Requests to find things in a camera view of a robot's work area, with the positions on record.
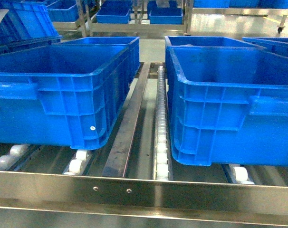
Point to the stainless steel shelf rack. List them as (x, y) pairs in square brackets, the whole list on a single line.
[(118, 188)]

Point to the tilted blue bin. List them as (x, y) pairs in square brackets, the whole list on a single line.
[(25, 21)]

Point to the blue bin rear left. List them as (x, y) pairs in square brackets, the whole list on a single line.
[(131, 43)]

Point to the blue bin front left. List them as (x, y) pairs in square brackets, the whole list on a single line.
[(62, 95)]

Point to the blue bin far right rear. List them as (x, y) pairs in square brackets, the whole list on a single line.
[(274, 45)]

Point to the blue bin front right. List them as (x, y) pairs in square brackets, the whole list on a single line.
[(228, 105)]

